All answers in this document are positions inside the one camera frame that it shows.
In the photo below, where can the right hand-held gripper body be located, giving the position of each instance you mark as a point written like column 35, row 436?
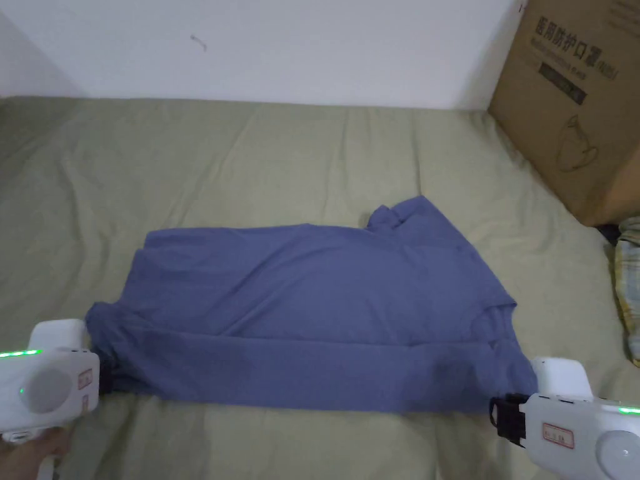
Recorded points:
column 580, row 435

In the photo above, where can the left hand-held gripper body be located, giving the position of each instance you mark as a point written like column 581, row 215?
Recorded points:
column 45, row 385

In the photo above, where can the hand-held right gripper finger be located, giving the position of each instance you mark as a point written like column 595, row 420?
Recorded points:
column 493, row 411

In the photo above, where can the blue shirt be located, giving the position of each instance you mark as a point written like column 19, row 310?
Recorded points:
column 320, row 300

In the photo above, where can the person's left hand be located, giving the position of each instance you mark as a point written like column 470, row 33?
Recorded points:
column 30, row 457

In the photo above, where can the pale plaid cloth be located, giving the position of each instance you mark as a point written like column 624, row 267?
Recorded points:
column 629, row 290

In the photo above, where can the bed with pale green sheet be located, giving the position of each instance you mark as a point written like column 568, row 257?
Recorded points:
column 210, row 165

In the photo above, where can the brown cardboard carton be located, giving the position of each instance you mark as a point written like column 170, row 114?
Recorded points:
column 580, row 100

